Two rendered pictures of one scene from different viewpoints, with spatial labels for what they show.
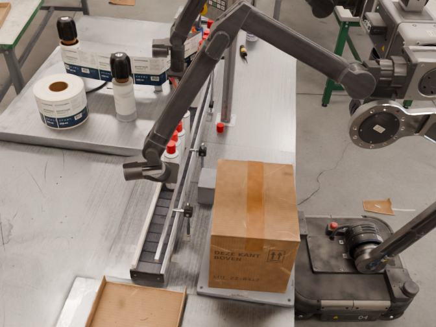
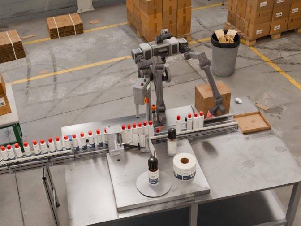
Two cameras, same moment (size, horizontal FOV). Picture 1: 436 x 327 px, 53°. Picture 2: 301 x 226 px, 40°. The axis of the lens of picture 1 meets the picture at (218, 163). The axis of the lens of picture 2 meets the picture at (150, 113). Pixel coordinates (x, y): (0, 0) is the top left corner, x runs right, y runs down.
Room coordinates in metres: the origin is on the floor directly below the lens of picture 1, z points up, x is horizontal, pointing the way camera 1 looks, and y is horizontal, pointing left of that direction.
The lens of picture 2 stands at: (2.47, 3.05, 3.52)
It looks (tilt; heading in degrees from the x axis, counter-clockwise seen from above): 37 degrees down; 254
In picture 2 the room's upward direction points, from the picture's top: 3 degrees counter-clockwise
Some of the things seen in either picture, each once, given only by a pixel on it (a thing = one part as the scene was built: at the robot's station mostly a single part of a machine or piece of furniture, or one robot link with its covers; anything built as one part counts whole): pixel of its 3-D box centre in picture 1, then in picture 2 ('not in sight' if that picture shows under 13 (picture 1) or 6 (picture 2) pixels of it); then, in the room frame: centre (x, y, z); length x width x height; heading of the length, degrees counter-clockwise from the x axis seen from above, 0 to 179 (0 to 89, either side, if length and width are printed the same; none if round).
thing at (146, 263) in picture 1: (193, 116); (157, 137); (1.55, 0.12, 0.86); 1.65 x 0.08 x 0.04; 175
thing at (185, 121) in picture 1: (183, 124); (178, 124); (1.34, 0.14, 0.98); 0.05 x 0.05 x 0.20
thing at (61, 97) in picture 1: (61, 100); (184, 166); (1.49, 0.67, 0.95); 0.20 x 0.20 x 0.14
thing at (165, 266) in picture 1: (193, 117); (157, 138); (1.55, 0.12, 0.85); 1.65 x 0.11 x 0.05; 175
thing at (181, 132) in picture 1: (178, 143); (189, 122); (1.23, 0.15, 0.98); 0.05 x 0.05 x 0.20
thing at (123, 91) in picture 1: (122, 87); (172, 141); (1.51, 0.41, 1.03); 0.09 x 0.09 x 0.30
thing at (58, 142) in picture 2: not in sight; (58, 145); (2.49, 0.04, 0.98); 0.05 x 0.05 x 0.20
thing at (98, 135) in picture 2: not in sight; (99, 138); (2.12, 0.07, 0.98); 0.05 x 0.05 x 0.20
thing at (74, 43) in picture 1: (71, 47); (153, 171); (1.78, 0.71, 1.04); 0.09 x 0.09 x 0.29
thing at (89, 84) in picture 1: (76, 76); (153, 183); (1.78, 0.71, 0.89); 0.31 x 0.31 x 0.01
